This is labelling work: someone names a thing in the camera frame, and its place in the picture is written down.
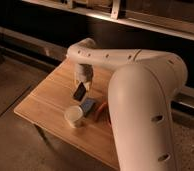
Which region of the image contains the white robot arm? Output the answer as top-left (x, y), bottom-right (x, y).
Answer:
top-left (67, 38), bottom-right (188, 171)

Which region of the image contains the wooden table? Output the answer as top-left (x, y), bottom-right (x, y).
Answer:
top-left (13, 58), bottom-right (167, 171)

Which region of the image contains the white cup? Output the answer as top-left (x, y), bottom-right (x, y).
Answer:
top-left (64, 105), bottom-right (83, 128)

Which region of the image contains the black eraser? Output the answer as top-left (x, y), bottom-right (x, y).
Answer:
top-left (73, 83), bottom-right (86, 101)

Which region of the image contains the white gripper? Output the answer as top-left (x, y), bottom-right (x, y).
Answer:
top-left (74, 64), bottom-right (93, 91)

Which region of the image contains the wooden wall shelf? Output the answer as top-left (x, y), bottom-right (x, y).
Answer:
top-left (22, 0), bottom-right (194, 41)

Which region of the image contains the orange carrot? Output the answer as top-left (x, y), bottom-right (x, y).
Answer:
top-left (94, 101), bottom-right (108, 122)

